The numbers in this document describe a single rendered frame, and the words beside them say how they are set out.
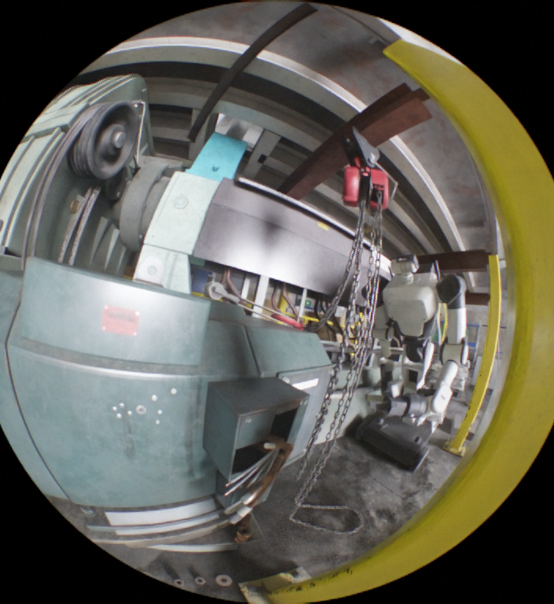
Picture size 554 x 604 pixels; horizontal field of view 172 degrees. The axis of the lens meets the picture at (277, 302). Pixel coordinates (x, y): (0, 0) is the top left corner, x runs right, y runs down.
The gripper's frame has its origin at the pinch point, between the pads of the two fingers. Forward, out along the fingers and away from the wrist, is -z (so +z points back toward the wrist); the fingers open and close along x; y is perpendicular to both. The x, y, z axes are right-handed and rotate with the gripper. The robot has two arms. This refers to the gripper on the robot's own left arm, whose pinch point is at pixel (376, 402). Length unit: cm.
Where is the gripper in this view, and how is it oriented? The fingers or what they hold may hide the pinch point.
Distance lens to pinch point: 66.2
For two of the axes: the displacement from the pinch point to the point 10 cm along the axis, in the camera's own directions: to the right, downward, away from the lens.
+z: 9.4, 1.8, -3.0
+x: 2.8, 1.1, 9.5
